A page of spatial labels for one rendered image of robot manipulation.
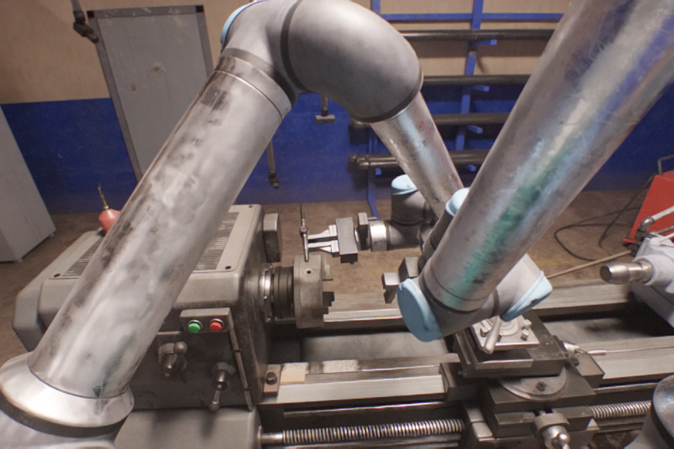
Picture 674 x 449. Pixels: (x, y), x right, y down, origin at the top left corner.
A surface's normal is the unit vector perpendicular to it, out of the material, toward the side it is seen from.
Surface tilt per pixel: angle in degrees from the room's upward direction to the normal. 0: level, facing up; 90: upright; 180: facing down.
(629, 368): 36
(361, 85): 106
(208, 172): 73
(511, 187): 97
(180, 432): 32
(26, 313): 47
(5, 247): 90
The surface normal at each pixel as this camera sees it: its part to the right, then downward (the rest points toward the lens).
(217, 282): 0.02, -0.27
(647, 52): -0.31, 0.69
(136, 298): 0.55, 0.13
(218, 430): 0.00, -0.48
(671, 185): -0.92, 0.21
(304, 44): -0.41, 0.37
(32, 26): 0.05, 0.49
